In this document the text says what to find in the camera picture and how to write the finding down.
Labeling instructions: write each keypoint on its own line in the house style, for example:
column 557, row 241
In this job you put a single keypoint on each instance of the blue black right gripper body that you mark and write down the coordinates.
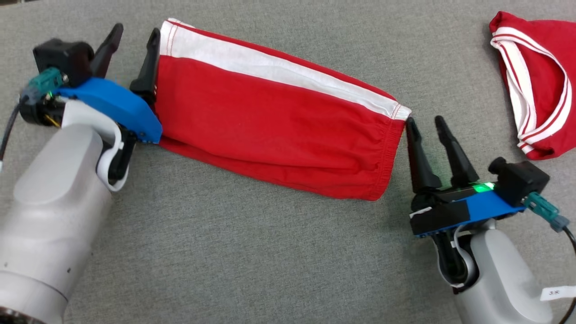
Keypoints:
column 454, row 213

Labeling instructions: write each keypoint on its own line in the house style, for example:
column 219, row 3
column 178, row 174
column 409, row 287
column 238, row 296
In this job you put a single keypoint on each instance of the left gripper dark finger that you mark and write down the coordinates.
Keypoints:
column 108, row 51
column 148, row 76

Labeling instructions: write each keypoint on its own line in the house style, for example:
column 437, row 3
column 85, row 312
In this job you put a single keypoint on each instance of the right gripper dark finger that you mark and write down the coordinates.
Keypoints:
column 423, row 166
column 459, row 162

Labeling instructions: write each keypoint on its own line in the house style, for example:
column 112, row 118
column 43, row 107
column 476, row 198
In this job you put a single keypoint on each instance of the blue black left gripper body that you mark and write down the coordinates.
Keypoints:
column 112, row 101

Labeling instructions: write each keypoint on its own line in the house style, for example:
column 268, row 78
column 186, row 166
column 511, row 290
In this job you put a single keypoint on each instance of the red shorts with white stripe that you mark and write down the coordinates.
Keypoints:
column 270, row 126

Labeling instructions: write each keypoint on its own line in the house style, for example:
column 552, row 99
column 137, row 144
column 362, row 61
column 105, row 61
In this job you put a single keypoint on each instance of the red Bulls basketball jersey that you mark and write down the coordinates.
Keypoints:
column 540, row 58

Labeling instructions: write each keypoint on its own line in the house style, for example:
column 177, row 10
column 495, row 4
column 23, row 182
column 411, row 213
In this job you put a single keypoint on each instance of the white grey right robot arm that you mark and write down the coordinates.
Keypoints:
column 499, row 279

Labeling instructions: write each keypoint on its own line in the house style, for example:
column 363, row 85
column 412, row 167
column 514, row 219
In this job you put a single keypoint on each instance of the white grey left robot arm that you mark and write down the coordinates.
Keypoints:
column 54, row 207

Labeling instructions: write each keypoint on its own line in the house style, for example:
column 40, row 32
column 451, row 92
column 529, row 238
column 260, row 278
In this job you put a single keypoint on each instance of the white paper label tag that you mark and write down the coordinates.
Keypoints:
column 558, row 293

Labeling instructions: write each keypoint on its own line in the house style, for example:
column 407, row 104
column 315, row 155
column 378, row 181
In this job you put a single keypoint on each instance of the grey fabric sofa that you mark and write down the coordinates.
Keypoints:
column 252, row 252

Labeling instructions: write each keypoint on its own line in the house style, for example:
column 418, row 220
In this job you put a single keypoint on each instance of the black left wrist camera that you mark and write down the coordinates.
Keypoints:
column 63, row 58

